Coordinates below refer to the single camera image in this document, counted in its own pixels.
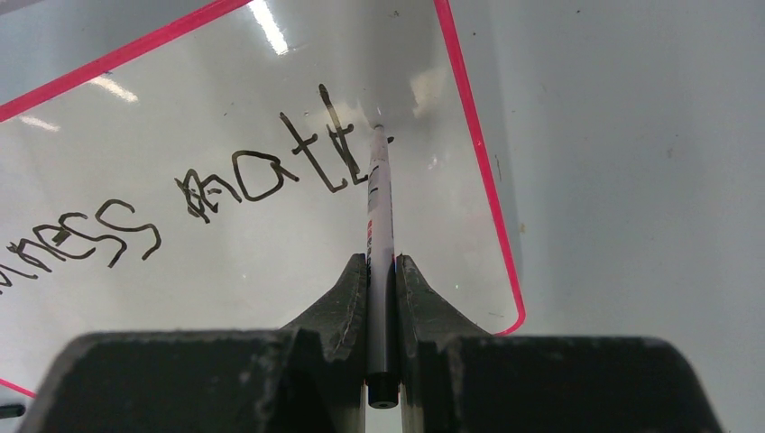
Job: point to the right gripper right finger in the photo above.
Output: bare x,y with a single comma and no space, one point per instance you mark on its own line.
457,377

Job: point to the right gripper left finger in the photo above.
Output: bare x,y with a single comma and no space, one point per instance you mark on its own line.
307,376

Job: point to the white whiteboard marker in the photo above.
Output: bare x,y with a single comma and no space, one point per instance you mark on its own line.
382,359

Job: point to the pink framed whiteboard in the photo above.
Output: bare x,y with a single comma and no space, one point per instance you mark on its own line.
219,172

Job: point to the wire whiteboard stand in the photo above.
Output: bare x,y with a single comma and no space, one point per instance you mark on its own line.
12,411

